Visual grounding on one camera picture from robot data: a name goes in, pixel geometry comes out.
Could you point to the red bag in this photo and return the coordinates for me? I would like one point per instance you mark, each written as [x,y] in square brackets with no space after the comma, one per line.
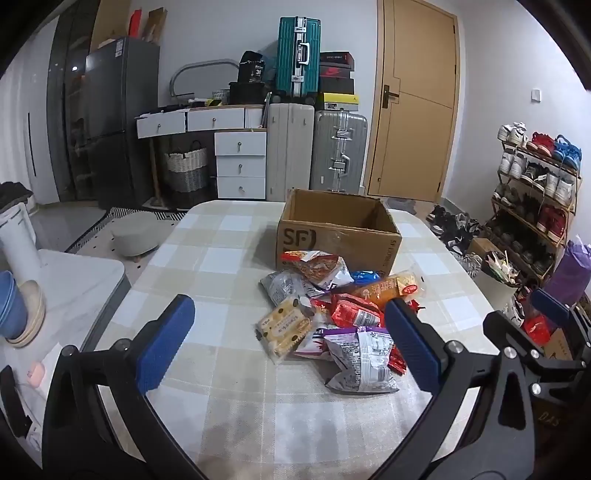
[538,327]

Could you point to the plain black shoe box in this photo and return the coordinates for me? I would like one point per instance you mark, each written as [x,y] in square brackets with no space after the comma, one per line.
[337,86]

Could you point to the purple silver snack bag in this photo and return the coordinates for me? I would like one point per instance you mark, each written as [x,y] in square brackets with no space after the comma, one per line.
[360,360]

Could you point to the beige plate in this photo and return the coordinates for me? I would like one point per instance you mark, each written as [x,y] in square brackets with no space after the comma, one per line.
[34,314]

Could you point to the white desk with drawers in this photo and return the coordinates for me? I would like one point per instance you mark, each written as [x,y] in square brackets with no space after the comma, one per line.
[207,120]

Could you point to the dark glass cabinet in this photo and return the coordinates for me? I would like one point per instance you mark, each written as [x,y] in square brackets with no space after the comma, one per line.
[69,115]

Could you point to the orange cake packet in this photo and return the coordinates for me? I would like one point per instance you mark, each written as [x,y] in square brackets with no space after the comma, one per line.
[383,288]

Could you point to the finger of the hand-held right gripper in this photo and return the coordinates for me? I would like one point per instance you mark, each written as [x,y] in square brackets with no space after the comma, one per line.
[501,325]
[549,304]

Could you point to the yellow shoe box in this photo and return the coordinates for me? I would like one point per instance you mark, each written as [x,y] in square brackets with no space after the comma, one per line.
[339,101]

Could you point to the woven laundry basket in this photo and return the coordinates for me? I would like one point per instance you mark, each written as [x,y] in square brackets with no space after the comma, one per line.
[184,170]

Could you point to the pile of shoes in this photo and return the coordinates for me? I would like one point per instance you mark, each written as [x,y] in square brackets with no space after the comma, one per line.
[455,230]

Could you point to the white plastic appliance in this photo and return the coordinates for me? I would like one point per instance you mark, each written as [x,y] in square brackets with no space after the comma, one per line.
[18,235]

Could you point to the grey door mat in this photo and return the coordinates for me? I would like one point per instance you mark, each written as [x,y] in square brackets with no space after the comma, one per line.
[401,204]

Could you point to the blue snack packet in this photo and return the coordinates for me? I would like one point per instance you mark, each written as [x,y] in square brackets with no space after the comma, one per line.
[364,277]

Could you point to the white red snack packet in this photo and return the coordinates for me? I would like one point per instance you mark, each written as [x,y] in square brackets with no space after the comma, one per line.
[314,344]

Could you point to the grey pouf stool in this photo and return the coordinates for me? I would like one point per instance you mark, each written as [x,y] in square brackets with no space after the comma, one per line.
[136,230]

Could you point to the slim red box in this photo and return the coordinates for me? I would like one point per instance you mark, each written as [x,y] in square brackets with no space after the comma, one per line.
[136,23]

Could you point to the grey silver snack bag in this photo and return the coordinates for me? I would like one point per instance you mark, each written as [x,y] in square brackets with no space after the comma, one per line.
[286,286]

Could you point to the patterned rug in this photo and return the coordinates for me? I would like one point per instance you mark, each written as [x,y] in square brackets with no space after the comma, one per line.
[92,235]

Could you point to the brown cardboard box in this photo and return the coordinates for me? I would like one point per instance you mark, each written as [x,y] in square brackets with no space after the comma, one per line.
[332,230]

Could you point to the wooden door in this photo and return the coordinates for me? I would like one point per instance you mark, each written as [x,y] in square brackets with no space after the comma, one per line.
[415,115]

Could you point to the large brown carton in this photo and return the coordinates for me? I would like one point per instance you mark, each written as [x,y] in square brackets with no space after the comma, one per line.
[111,23]

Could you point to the white side table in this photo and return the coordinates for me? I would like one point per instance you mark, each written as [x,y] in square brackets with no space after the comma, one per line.
[78,286]

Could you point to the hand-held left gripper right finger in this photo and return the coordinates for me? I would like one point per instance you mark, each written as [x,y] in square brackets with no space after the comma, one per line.
[411,344]

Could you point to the slim brown box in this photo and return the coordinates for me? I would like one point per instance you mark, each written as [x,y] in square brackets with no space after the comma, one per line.
[156,25]

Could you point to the pink round object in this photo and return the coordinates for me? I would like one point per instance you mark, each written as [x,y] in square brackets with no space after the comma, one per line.
[36,373]

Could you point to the grey refrigerator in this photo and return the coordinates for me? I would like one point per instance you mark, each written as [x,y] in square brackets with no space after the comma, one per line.
[120,115]

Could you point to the black bag on desk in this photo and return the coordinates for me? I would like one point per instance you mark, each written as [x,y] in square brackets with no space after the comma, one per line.
[247,93]

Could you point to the small cardboard box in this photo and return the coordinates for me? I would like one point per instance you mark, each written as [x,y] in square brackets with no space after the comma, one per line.
[485,247]

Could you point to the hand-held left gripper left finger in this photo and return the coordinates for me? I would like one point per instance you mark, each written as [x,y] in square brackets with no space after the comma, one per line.
[166,344]

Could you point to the orange noodle snack bag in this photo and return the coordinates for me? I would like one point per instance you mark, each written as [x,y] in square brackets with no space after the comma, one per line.
[318,270]

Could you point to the black device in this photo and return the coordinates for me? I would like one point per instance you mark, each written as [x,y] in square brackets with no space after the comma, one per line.
[14,401]

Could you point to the red black shoe box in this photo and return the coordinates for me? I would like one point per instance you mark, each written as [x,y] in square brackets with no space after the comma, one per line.
[337,72]

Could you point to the beige cracker packet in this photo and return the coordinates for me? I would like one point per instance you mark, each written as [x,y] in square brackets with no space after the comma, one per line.
[281,327]

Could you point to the shoe rack with shoes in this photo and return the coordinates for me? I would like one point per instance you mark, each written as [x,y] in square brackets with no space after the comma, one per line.
[549,147]

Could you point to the printed brown carton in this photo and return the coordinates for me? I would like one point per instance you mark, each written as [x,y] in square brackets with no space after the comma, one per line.
[561,346]

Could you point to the silver suitcase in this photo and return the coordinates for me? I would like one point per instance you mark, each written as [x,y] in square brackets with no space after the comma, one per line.
[339,152]

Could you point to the blue bowls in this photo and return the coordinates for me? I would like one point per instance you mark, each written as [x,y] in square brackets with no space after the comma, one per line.
[11,309]

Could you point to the dark cloth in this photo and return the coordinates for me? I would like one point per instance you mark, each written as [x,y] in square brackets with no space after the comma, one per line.
[14,194]

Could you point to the basket of small items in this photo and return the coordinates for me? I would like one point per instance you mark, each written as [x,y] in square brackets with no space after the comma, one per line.
[501,272]

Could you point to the teal suitcase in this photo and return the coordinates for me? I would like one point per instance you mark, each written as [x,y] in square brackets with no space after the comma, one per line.
[298,55]

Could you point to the red biscuit packet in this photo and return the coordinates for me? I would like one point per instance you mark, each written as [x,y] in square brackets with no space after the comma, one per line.
[353,314]

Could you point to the arched mirror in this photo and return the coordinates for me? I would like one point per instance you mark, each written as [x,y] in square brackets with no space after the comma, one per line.
[203,64]

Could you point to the beige suitcase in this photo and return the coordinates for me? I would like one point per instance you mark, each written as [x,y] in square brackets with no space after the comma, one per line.
[291,152]

